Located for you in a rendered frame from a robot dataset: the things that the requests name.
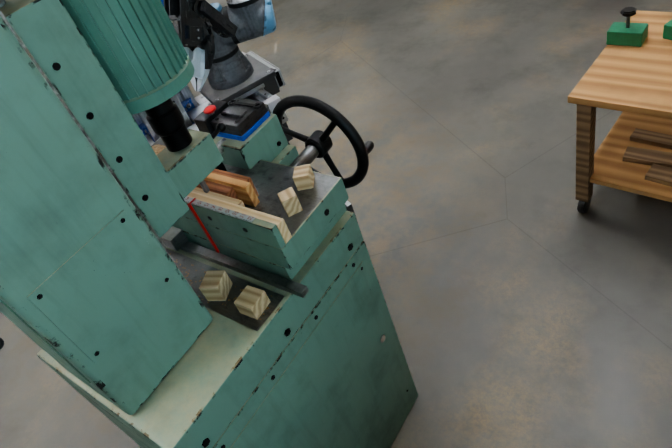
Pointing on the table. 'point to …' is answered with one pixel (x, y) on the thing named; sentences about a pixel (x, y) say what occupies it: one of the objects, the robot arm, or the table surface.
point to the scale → (220, 209)
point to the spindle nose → (169, 125)
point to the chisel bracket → (191, 162)
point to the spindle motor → (110, 14)
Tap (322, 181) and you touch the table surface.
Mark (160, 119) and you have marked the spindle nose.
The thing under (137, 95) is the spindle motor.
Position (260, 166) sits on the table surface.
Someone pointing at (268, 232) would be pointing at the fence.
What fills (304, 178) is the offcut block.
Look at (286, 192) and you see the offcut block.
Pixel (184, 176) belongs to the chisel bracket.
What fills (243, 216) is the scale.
